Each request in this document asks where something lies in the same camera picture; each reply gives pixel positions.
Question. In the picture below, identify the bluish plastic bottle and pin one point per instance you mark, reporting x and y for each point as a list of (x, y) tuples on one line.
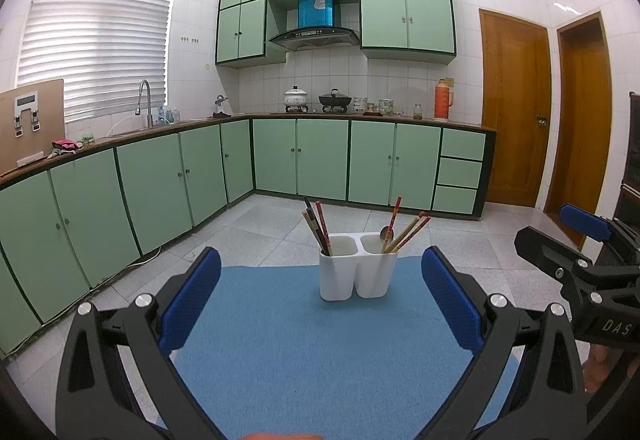
[(161, 115)]

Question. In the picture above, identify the metal gooseneck faucet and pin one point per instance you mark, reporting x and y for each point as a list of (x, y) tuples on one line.
[(149, 112)]

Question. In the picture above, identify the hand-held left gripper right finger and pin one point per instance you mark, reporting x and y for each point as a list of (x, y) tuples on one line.
[(450, 300)]

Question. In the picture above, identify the stack of patterned bowls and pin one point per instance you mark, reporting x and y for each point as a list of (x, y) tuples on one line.
[(360, 105)]

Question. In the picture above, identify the plain bamboo chopstick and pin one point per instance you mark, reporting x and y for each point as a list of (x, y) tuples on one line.
[(309, 226)]

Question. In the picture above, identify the patterned ceramic jar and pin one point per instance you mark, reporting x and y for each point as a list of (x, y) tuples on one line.
[(386, 106)]

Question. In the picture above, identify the white two-compartment utensil holder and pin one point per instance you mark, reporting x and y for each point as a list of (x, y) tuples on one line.
[(340, 275)]

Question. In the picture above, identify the black wok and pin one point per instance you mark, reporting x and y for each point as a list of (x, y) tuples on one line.
[(335, 99)]

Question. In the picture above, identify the white lidded pot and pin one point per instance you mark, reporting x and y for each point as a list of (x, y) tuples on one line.
[(296, 98)]

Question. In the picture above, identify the orange thermos flask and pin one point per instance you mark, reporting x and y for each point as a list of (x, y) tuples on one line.
[(441, 102)]

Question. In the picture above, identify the small glass jar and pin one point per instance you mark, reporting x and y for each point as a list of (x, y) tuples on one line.
[(418, 111)]

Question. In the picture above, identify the pink cloth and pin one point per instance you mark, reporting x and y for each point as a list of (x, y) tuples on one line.
[(65, 146)]

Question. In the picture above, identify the blue box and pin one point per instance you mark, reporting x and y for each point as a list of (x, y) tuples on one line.
[(316, 11)]

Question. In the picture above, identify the brown cardboard box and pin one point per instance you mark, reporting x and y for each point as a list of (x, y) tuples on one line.
[(50, 120)]

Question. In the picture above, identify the white window blind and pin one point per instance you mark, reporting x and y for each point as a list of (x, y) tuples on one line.
[(95, 35)]

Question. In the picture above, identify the green wall cabinet unit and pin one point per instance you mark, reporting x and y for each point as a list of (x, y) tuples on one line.
[(405, 15)]

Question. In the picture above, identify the black range hood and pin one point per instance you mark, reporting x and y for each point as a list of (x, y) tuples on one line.
[(315, 39)]

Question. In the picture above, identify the dark blue chopstick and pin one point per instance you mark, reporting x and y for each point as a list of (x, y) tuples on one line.
[(313, 218), (307, 202)]

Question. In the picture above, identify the metal spoon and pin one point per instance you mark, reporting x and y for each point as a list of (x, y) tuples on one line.
[(386, 234)]

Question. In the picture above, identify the clear plastic bottle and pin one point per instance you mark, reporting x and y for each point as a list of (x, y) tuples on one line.
[(173, 115)]

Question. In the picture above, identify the green base cabinet unit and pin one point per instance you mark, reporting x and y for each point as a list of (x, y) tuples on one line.
[(370, 160)]

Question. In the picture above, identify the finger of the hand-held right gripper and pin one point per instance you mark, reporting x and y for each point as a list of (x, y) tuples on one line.
[(550, 255), (585, 222)]

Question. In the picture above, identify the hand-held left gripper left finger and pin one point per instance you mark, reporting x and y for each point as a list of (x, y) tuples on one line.
[(192, 300)]

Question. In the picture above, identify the small green object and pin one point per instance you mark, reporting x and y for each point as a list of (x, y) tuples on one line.
[(87, 138)]

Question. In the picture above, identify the person's right hand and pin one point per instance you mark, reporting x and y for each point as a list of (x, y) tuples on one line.
[(596, 365)]

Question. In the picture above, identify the wooden door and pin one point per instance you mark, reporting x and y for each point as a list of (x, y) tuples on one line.
[(585, 130), (515, 110)]

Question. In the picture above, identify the blue table mat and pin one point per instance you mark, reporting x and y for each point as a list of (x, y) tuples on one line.
[(300, 360)]

